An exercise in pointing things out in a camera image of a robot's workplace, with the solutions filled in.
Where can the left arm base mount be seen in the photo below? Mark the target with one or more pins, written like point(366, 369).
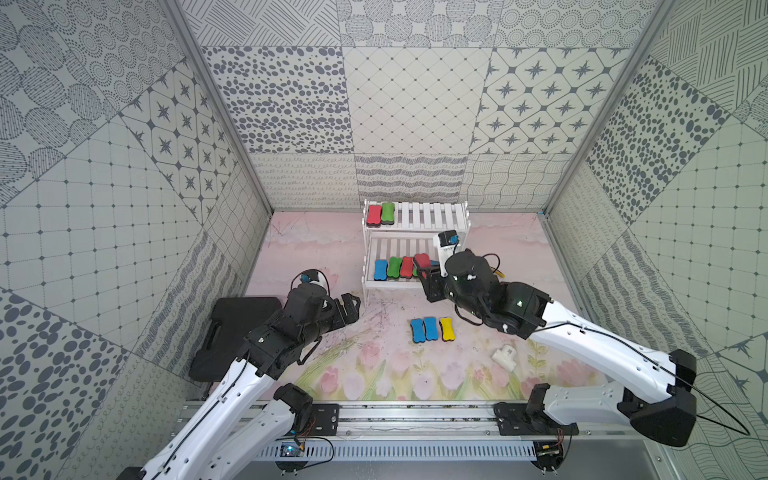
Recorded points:
point(316, 420)

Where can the green eraser upper shelf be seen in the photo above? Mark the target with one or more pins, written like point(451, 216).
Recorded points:
point(388, 214)

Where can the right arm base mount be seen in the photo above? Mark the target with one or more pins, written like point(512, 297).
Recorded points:
point(512, 419)

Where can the small white box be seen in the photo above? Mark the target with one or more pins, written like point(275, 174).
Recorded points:
point(505, 357)

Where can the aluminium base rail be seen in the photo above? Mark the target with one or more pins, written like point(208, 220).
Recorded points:
point(442, 431)

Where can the black plastic case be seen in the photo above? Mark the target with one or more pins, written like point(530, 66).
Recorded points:
point(230, 321)

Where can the blue eraser shelf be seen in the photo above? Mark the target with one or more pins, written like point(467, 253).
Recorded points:
point(431, 329)
point(380, 270)
point(418, 331)

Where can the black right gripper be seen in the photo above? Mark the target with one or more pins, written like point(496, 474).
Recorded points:
point(429, 288)

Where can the yellow eraser shelf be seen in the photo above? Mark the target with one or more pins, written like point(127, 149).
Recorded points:
point(447, 330)

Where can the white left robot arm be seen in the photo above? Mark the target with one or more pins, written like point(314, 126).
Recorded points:
point(249, 409)

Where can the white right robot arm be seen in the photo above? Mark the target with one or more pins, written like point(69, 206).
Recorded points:
point(648, 390)

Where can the white slatted wooden shelf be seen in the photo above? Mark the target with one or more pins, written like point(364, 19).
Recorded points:
point(416, 225)

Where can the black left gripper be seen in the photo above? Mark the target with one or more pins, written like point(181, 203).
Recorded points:
point(341, 309)

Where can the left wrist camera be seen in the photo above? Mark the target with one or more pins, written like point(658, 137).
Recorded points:
point(310, 276)

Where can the red eraser shelf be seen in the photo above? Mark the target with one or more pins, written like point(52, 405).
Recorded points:
point(373, 216)
point(407, 268)
point(422, 261)

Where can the green eraser lower shelf left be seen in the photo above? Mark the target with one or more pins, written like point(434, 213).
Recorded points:
point(394, 268)

